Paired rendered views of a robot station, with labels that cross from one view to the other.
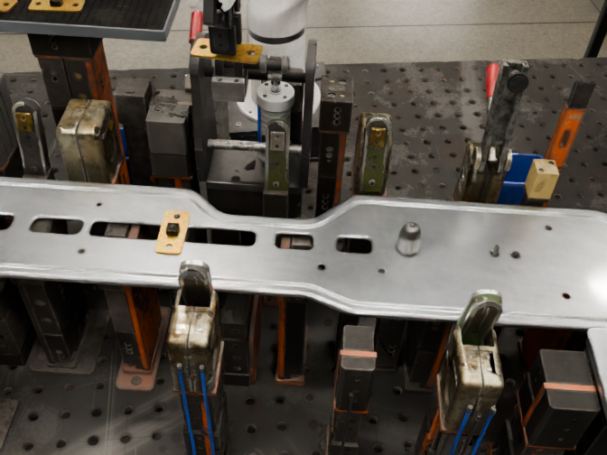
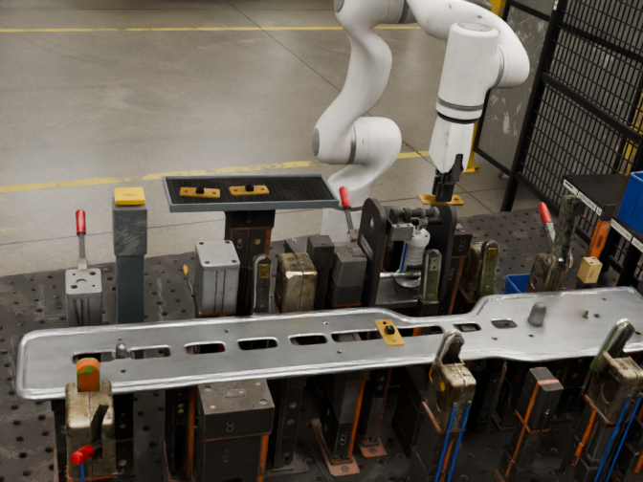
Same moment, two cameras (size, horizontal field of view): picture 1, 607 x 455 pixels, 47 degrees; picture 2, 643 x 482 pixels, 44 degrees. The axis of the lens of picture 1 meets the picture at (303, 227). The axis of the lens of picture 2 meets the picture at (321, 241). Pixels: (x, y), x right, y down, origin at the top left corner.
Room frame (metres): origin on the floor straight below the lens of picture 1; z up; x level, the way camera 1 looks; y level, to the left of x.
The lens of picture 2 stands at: (-0.48, 0.80, 1.94)
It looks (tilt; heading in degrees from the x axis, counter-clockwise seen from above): 30 degrees down; 339
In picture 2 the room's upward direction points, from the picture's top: 8 degrees clockwise
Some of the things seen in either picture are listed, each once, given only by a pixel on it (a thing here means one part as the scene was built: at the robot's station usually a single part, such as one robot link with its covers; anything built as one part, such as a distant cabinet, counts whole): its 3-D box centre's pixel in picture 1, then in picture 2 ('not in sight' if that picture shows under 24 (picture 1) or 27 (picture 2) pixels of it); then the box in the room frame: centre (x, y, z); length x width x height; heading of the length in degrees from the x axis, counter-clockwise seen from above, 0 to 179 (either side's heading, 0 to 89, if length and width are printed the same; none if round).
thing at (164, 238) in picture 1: (172, 229); (389, 330); (0.69, 0.19, 1.01); 0.08 x 0.04 x 0.01; 179
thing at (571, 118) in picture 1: (536, 208); (580, 294); (0.83, -0.38, 0.95); 0.03 x 0.01 x 0.50; 89
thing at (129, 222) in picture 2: not in sight; (129, 288); (1.03, 0.67, 0.92); 0.08 x 0.08 x 0.44; 89
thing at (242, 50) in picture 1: (227, 47); (441, 197); (0.74, 0.10, 1.28); 0.08 x 0.04 x 0.01; 81
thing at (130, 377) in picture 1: (133, 296); (343, 396); (0.68, 0.27, 0.84); 0.17 x 0.06 x 0.29; 179
